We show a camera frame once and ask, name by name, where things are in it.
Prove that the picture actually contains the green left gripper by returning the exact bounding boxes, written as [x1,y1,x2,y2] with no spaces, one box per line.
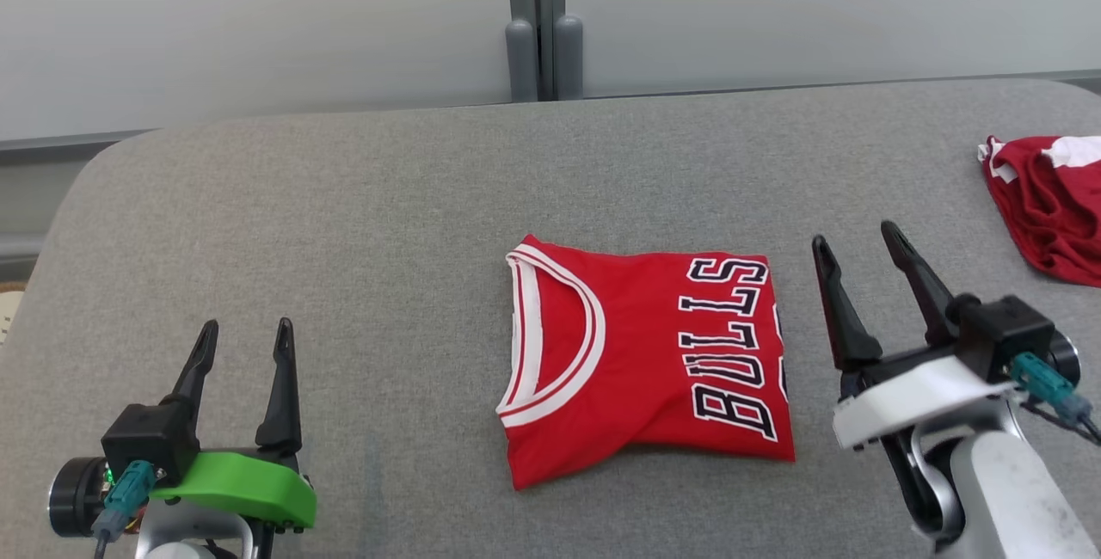
[149,316,318,534]

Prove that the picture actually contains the beige round object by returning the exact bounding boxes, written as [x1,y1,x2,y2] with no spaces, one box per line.
[0,282,27,347]

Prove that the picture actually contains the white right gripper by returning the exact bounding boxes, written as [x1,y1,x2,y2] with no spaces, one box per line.
[811,220,1021,453]

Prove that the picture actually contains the red shorts with white band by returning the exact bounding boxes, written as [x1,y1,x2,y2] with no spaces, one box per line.
[978,135,1101,287]

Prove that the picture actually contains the left camera cable teal plug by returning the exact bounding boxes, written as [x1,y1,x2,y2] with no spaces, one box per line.
[90,460,157,559]

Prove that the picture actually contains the red Bulls basketball jersey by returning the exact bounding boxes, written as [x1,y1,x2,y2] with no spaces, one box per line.
[496,234,797,491]

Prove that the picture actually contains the grey partition post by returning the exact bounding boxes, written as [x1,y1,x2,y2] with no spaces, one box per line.
[540,0,585,101]
[503,0,541,104]

